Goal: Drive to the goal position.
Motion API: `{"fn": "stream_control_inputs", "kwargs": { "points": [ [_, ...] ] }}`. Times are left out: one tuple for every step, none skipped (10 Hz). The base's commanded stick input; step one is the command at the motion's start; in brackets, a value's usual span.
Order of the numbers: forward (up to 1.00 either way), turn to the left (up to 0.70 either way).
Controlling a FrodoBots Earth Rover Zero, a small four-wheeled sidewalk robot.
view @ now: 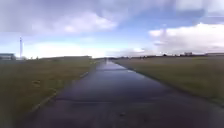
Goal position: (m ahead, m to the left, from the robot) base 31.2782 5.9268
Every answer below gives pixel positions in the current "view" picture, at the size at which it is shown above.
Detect dark wet asphalt path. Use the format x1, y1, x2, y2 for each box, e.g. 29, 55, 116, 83
20, 59, 224, 128

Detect grass field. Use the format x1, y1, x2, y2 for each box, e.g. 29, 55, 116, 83
0, 57, 104, 128
111, 54, 224, 105

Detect low distant building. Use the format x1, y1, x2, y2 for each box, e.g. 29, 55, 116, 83
204, 52, 224, 57

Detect grey building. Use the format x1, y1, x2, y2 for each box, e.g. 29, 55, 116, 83
0, 53, 17, 62

